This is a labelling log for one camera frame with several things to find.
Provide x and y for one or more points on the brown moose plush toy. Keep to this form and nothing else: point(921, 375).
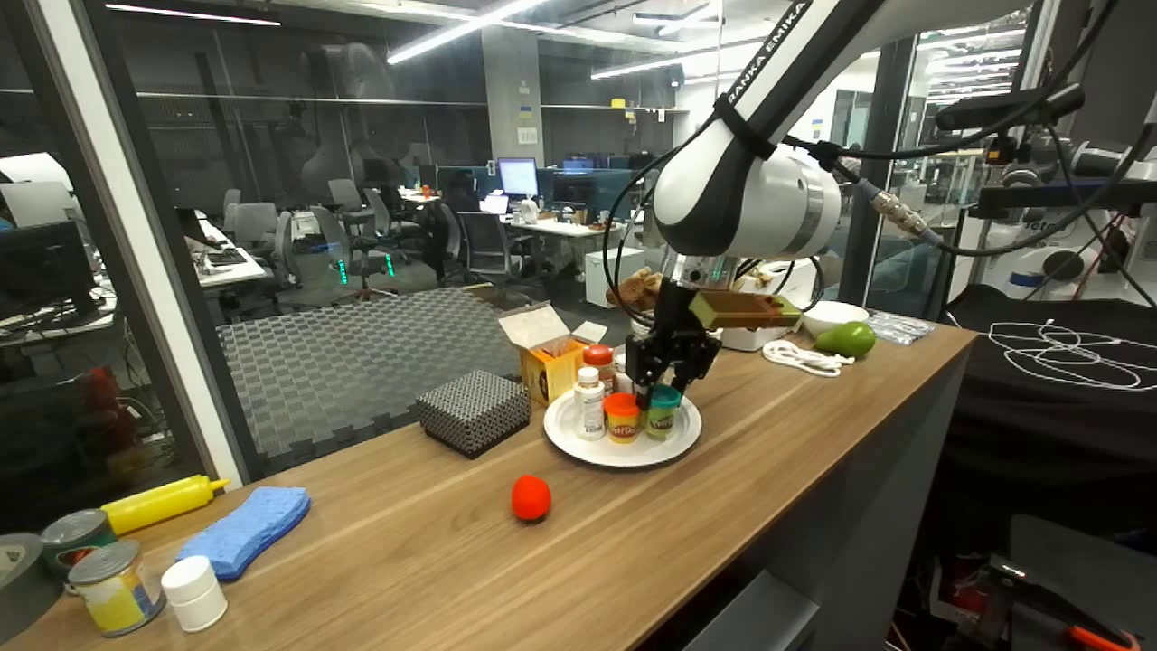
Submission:
point(634, 289)

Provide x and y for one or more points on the grey duct tape roll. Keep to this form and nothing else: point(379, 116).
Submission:
point(18, 581)

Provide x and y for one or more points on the green tin can grey lid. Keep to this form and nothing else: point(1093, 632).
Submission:
point(72, 535)

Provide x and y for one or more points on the green avocado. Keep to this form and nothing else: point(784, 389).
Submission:
point(849, 342)

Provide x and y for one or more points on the orange red tool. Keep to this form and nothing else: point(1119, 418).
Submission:
point(1088, 635)

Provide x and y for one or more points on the orange-capped brown spice bottle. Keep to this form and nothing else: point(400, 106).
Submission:
point(599, 359)

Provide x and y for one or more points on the ceiling light strip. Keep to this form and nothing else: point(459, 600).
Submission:
point(463, 29)

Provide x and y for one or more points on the small red round object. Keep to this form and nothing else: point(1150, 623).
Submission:
point(534, 495)

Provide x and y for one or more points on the dark foam floor mat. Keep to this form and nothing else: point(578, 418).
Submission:
point(348, 364)

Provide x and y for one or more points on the white pill bottle green label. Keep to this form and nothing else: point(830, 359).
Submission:
point(589, 401)

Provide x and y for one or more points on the yellow-labelled tin can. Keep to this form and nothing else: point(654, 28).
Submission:
point(112, 592)

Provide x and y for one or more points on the black cloth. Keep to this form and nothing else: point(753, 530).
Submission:
point(1048, 420)

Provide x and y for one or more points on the blue cloth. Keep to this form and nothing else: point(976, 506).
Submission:
point(247, 530)

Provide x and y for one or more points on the clear plastic packet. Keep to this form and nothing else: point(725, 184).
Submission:
point(898, 327)

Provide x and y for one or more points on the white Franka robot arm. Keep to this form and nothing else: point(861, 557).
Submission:
point(745, 192)

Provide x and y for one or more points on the yellow open tea box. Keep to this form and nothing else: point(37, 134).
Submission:
point(546, 364)

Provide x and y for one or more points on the lit computer monitor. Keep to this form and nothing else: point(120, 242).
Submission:
point(517, 177)

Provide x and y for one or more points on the white bowl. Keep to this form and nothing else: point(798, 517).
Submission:
point(833, 312)

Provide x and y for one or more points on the white plastic bin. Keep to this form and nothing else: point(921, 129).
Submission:
point(770, 342)

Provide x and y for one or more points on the white paper plate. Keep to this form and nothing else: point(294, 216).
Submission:
point(619, 453)

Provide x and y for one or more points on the black equipment rig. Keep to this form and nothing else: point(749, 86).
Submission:
point(1062, 192)

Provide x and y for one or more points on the black office chair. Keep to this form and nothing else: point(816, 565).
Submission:
point(490, 247)

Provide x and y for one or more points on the small white lidded container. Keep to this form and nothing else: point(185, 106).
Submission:
point(195, 594)

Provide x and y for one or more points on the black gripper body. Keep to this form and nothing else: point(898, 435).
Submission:
point(682, 329)

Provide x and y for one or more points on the white window frame post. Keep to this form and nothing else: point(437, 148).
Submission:
point(132, 241)

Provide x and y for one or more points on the grey patterned box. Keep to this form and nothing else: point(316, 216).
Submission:
point(475, 410)

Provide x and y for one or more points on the white low cabinet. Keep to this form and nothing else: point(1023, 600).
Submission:
point(607, 277)

